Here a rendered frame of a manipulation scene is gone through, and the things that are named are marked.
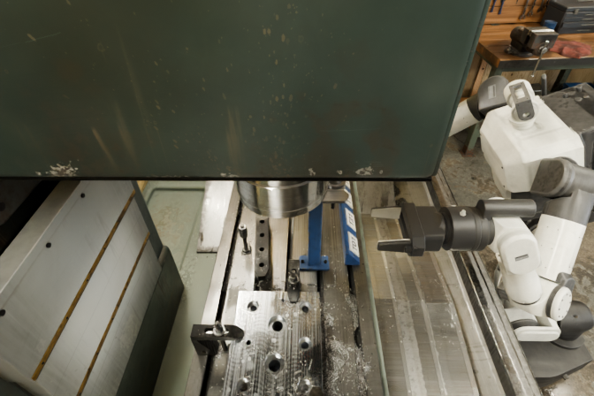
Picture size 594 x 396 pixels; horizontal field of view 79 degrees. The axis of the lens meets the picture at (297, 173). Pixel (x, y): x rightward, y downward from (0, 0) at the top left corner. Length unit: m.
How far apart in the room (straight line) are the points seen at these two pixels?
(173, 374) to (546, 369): 1.60
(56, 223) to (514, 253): 0.86
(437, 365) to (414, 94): 1.03
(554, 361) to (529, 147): 1.29
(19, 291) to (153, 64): 0.49
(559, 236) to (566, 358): 1.25
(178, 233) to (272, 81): 1.50
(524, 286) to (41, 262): 0.94
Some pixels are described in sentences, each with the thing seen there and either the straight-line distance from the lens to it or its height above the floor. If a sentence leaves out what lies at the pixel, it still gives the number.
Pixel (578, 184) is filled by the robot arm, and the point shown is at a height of 1.34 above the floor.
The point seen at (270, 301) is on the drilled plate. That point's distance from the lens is 1.05.
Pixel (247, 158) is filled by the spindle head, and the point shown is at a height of 1.64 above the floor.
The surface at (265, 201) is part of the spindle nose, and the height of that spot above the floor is 1.52.
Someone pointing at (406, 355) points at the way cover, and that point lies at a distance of 1.29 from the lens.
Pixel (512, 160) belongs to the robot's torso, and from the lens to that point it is 1.13.
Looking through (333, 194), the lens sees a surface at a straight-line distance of 0.99.
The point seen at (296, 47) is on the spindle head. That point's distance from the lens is 0.36.
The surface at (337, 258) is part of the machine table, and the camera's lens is 1.24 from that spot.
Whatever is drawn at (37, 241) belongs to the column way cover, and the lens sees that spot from 0.77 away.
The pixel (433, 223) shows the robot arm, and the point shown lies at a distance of 0.75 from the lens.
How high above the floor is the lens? 1.90
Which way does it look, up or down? 40 degrees down
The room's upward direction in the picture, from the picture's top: 1 degrees counter-clockwise
